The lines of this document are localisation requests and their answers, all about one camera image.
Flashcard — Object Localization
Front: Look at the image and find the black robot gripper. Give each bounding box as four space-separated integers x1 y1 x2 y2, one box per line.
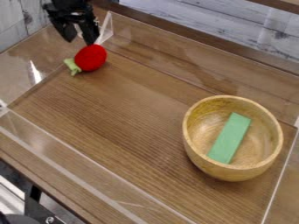
41 0 98 46

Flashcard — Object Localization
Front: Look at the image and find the green rectangular block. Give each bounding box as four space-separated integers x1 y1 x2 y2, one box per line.
207 113 251 164

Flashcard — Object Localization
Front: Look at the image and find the red plush fruit green stem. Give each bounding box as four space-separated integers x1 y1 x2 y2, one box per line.
62 44 108 76

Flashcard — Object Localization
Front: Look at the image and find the black cable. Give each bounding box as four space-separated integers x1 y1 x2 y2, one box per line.
0 211 10 224

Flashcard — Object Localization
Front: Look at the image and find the black table leg bracket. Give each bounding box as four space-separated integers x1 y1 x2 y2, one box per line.
24 185 65 224

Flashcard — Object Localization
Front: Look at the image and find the wooden bowl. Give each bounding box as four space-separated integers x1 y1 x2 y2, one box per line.
181 95 284 182

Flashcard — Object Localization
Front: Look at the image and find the clear acrylic tray wall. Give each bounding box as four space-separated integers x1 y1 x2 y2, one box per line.
0 11 299 224

